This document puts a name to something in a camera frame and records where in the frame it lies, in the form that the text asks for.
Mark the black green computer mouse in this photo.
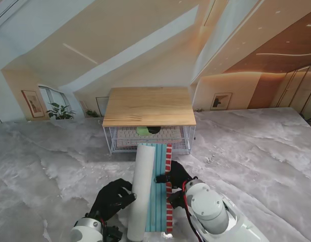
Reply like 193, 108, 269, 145
135, 126, 162, 136

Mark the large leafy green plant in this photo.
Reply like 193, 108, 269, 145
46, 102, 77, 120

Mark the white wire drawer basket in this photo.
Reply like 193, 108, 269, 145
110, 137, 191, 155

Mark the framed beige abstract picture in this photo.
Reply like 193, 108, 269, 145
21, 90, 45, 118

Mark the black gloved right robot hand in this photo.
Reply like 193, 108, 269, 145
155, 160, 196, 192

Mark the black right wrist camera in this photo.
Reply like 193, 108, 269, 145
167, 191, 186, 209

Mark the wooden top wire organizer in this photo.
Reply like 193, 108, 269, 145
102, 87, 197, 156

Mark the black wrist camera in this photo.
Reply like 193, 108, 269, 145
167, 191, 186, 209
105, 225, 123, 240

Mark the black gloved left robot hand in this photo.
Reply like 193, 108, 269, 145
89, 178, 138, 222

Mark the red right wrist cable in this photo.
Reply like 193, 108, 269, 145
182, 180, 204, 242

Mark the white panel brown frame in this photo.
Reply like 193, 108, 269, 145
96, 96, 109, 117

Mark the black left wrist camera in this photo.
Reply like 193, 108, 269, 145
105, 225, 123, 240

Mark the teal striped mouse pad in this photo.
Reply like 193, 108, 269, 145
127, 143, 174, 241

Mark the framed dark abstract picture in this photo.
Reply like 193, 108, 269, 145
211, 92, 233, 110

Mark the pink white keyboard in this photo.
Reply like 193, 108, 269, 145
116, 126, 184, 149

